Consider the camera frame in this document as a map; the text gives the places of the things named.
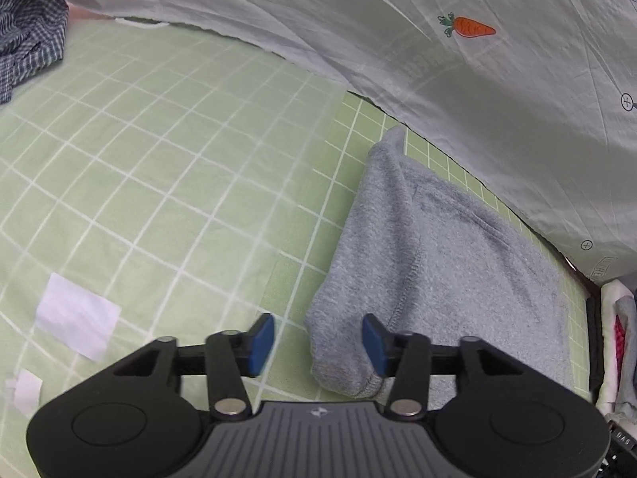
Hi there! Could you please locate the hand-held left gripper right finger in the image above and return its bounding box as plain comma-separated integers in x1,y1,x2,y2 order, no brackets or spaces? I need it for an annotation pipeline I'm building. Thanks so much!
361,313,524,417

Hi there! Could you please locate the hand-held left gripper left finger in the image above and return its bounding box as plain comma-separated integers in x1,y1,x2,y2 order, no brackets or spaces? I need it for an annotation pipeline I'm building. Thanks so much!
113,313,276,420

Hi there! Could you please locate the grey zip hoodie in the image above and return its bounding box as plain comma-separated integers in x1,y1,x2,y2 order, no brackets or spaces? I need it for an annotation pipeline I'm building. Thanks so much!
305,127,574,409

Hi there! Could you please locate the stack of folded clothes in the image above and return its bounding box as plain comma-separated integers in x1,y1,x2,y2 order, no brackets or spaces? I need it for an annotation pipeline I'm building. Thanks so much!
596,279,637,421

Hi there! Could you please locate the black folded garment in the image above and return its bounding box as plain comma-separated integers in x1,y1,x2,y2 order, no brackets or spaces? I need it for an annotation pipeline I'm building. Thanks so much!
586,298,603,395

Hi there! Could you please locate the large white paper piece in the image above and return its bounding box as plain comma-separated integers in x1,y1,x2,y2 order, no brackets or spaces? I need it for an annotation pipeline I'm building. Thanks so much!
36,273,121,362

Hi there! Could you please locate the small white paper piece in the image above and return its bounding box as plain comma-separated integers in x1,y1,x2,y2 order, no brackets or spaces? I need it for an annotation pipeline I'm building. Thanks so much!
5,369,45,416

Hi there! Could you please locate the grey carrot print curtain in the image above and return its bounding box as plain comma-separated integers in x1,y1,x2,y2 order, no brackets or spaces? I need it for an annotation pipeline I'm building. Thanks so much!
20,0,637,286

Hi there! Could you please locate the dark checked shirt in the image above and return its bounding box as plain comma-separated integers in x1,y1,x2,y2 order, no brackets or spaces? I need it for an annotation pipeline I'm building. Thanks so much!
0,0,69,105

